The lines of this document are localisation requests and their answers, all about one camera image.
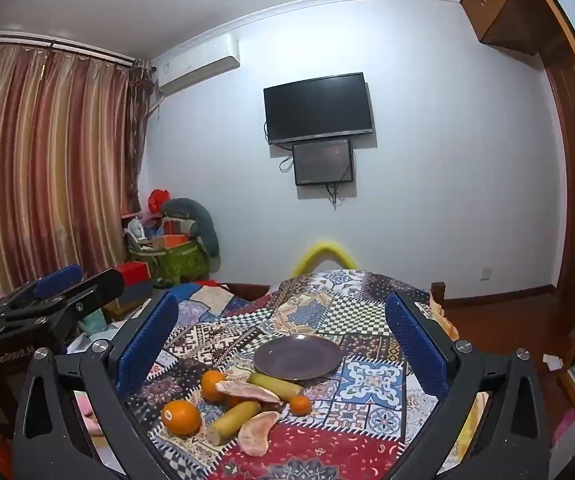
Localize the green patterned box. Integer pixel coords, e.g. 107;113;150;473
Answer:
159;241;209;287

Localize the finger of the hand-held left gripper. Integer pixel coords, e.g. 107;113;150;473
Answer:
42;268;126;324
0;264;85;314

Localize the red box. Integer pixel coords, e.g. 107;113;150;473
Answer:
117;262;151;286

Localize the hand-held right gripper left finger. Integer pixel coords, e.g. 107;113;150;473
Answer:
12;291;181;480

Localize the curtain rail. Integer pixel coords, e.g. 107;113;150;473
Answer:
0;30;136;69

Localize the small black wall monitor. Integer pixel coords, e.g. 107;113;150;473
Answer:
292;137;356;187

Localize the striped red curtain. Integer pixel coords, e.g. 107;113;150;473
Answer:
0;30;156;297

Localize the wooden wardrobe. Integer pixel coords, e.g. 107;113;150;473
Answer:
460;0;555;57

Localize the yellow foam tube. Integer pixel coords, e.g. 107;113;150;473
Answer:
290;242;359;279

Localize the peeled pomelo segment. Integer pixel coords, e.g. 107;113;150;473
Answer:
214;380;283;405
238;411;281;457

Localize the purple round plate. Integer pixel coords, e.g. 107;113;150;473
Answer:
253;335;343;381

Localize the teal soft item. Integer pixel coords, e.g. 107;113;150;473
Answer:
78;308;106;333

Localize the white air conditioner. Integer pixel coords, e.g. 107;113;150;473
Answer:
153;33;242;96

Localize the yellow-green sugarcane piece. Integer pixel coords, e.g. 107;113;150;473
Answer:
206;401;263;445
248;372;305;400

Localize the red bag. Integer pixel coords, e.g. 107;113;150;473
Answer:
148;188;171;214

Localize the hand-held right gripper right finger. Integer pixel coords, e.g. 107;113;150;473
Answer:
385;291;551;480

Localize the large orange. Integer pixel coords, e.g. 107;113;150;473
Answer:
162;399;203;436

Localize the blue box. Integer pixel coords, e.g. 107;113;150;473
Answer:
116;282;154;307

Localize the large black wall television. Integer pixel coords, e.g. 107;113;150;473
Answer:
263;72;375;145

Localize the patchwork printed blanket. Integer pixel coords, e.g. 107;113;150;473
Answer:
62;269;473;480

